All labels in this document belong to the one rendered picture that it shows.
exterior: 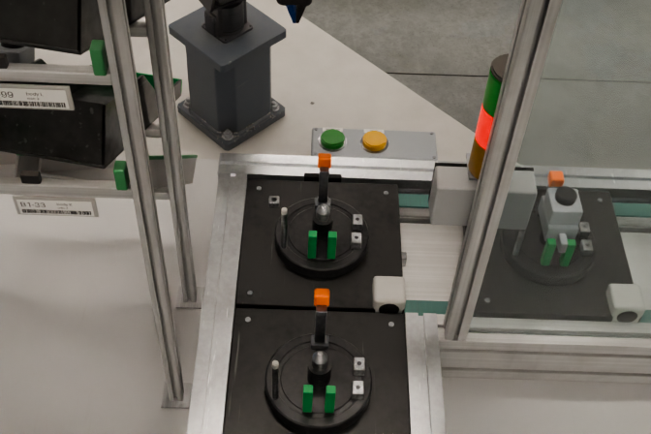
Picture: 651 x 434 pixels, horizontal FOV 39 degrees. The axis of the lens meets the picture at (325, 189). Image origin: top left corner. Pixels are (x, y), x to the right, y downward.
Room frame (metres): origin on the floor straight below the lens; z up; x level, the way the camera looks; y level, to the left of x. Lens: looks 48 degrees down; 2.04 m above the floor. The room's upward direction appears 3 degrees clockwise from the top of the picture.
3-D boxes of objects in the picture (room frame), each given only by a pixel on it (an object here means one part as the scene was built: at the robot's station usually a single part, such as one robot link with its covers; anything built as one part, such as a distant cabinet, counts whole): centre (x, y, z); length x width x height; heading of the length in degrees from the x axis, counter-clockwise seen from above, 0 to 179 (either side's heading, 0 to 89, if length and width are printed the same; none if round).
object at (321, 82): (1.20, 0.22, 0.84); 0.90 x 0.70 x 0.03; 47
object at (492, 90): (0.74, -0.19, 1.38); 0.05 x 0.05 x 0.05
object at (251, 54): (1.23, 0.18, 0.96); 0.15 x 0.15 x 0.20; 47
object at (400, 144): (1.07, -0.08, 0.93); 0.21 x 0.07 x 0.06; 92
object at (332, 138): (1.07, -0.01, 0.96); 0.04 x 0.04 x 0.02
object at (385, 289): (0.85, 0.00, 1.01); 0.24 x 0.24 x 0.13; 2
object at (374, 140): (1.07, -0.08, 0.96); 0.04 x 0.04 x 0.02
